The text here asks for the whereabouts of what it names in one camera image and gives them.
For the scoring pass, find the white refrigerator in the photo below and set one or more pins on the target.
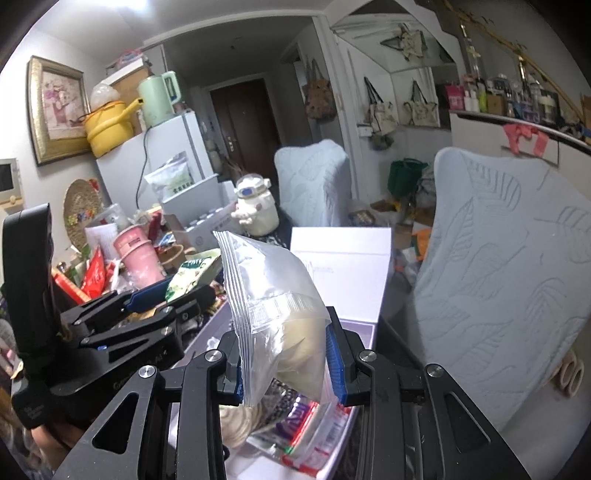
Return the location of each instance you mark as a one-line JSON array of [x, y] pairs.
[[122, 170]]

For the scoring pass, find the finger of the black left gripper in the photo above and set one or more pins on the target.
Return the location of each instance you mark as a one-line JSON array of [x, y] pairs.
[[181, 315], [115, 306]]

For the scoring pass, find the lavender cardboard box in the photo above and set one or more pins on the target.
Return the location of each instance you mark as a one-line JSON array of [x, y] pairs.
[[349, 267]]

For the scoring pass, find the yellow watering can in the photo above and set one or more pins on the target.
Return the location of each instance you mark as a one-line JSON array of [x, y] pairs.
[[110, 126]]

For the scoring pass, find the mint green kettle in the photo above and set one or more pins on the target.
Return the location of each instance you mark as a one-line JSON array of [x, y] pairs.
[[160, 93]]

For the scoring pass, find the near light blue chair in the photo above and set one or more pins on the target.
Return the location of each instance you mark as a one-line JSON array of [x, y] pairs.
[[504, 289]]

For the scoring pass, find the green white medicine packet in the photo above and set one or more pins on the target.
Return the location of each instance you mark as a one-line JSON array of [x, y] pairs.
[[199, 269]]

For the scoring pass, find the woven straw fan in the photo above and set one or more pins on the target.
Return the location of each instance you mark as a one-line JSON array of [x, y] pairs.
[[82, 203]]

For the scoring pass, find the light blue chair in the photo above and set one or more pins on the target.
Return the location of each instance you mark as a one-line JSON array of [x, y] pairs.
[[315, 184], [504, 289]]

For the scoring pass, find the pink stacked cups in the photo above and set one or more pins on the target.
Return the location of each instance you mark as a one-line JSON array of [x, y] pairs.
[[138, 257]]

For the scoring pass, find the brown patterned hanging bag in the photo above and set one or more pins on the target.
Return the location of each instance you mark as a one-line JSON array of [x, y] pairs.
[[319, 100]]

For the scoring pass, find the far light blue chair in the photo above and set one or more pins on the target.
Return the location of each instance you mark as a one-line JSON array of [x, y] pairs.
[[315, 184]]

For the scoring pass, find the silver purple snack packet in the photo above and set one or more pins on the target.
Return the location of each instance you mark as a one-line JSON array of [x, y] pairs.
[[284, 417]]

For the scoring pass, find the beige tote bag left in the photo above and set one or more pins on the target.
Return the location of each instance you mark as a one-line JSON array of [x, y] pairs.
[[380, 114]]

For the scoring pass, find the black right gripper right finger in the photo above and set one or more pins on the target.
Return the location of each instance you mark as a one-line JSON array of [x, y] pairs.
[[363, 379]]

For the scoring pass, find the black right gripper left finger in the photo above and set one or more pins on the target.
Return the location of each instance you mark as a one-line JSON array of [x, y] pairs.
[[210, 380]]

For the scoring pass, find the astronaut figurine jar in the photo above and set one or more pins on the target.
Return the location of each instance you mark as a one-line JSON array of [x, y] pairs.
[[255, 207]]

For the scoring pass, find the white storage bin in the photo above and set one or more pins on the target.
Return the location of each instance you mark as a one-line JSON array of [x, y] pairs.
[[194, 214]]

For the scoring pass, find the gold framed picture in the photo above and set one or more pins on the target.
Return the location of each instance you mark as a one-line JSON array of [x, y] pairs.
[[57, 105]]

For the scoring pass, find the red white snack packet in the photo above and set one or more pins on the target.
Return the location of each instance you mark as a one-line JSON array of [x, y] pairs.
[[317, 439]]

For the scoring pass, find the clear bag of beige powder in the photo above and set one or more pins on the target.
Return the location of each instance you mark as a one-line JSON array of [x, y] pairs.
[[279, 318]]

